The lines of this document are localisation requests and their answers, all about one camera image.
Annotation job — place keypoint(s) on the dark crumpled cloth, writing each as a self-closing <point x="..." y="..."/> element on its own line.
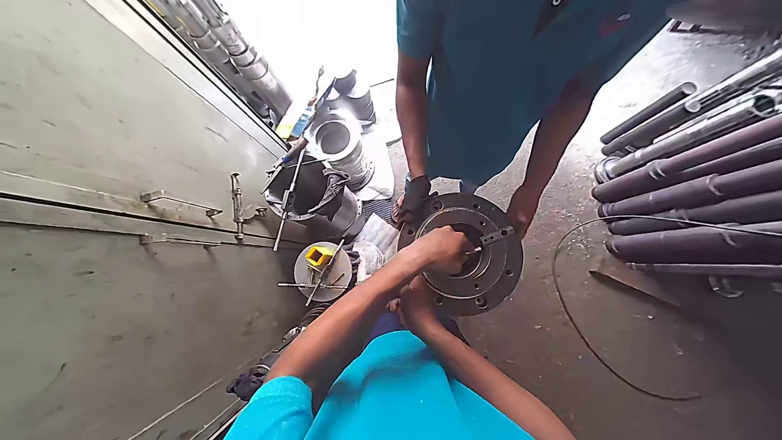
<point x="247" y="384"/>

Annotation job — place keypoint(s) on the silver flanged metal cylinder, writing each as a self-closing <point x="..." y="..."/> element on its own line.
<point x="357" y="162"/>

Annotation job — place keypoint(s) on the person's right hand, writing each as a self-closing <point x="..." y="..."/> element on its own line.
<point x="418" y="304"/>

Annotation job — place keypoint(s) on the person's body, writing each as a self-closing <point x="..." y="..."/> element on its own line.
<point x="391" y="391"/>

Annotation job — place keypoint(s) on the person's right forearm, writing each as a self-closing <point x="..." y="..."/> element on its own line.
<point x="496" y="379"/>

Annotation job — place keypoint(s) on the grey rag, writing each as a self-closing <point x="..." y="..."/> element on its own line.
<point x="335" y="186"/>

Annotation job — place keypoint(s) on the large hollow metal housing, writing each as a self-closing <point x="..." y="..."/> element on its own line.
<point x="348" y="214"/>

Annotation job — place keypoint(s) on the metal tap wrench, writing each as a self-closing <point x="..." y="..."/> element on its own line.
<point x="322" y="275"/>

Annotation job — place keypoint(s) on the person's left fingers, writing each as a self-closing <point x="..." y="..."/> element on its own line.
<point x="462" y="250"/>

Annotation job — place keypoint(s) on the person's right fingers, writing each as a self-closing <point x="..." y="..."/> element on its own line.
<point x="397" y="304"/>

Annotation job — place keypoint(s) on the person's legs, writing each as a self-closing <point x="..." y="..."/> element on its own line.
<point x="383" y="322"/>

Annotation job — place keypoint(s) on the row of shiny metal cylinders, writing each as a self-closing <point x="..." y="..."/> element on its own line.
<point x="235" y="55"/>

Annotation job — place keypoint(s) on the metal bar with holes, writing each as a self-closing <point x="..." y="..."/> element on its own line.
<point x="504" y="233"/>

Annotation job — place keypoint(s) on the large grey metal cabinet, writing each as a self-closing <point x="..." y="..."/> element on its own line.
<point x="122" y="293"/>

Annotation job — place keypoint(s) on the yellow square hollow block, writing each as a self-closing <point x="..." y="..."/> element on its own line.
<point x="319" y="256"/>

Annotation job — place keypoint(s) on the round dark metal flange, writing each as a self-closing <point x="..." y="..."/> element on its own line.
<point x="501" y="275"/>

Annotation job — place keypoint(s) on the person's left hand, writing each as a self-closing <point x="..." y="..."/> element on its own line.
<point x="449" y="249"/>

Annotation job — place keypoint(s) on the person's left forearm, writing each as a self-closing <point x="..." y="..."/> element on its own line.
<point x="345" y="327"/>

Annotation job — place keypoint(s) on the round grey metal disc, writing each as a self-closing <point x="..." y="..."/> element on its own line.
<point x="304" y="271"/>

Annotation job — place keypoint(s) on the pile of dark metal pipes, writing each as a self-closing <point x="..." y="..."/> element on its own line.
<point x="690" y="189"/>

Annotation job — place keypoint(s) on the curved grey metal pieces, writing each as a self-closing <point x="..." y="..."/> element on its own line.
<point x="360" y="102"/>

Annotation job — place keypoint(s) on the crumpled clear plastic bag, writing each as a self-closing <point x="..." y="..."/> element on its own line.
<point x="369" y="255"/>

